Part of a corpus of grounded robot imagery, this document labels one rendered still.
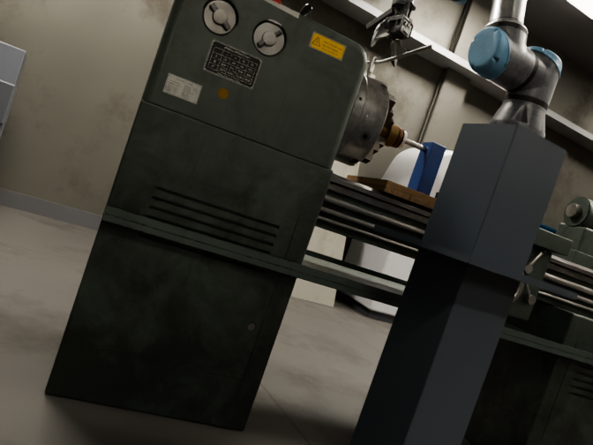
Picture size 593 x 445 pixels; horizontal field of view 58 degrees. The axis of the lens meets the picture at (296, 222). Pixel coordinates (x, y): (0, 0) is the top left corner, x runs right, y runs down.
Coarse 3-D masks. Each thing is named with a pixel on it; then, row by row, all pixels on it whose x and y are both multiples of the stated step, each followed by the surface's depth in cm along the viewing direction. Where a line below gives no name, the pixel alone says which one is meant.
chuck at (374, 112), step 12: (372, 84) 181; (384, 84) 186; (372, 96) 178; (384, 96) 180; (372, 108) 177; (384, 108) 179; (360, 120) 176; (372, 120) 178; (384, 120) 179; (360, 132) 178; (372, 132) 179; (348, 144) 180; (360, 144) 180; (372, 144) 181; (336, 156) 187; (348, 156) 186; (360, 156) 185
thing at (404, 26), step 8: (400, 0) 188; (400, 8) 190; (408, 8) 187; (392, 16) 188; (400, 16) 186; (408, 16) 188; (392, 24) 189; (400, 24) 185; (408, 24) 187; (392, 32) 188; (400, 32) 187; (408, 32) 188
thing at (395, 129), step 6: (396, 126) 194; (384, 132) 193; (390, 132) 192; (396, 132) 193; (402, 132) 195; (390, 138) 193; (396, 138) 194; (402, 138) 195; (390, 144) 195; (396, 144) 195
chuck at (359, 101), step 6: (366, 84) 179; (360, 90) 177; (360, 96) 176; (354, 102) 175; (360, 102) 176; (354, 108) 175; (360, 108) 176; (354, 114) 175; (360, 114) 176; (348, 120) 176; (354, 120) 176; (348, 126) 176; (354, 126) 177; (348, 132) 178; (342, 138) 179; (348, 138) 179; (342, 144) 180
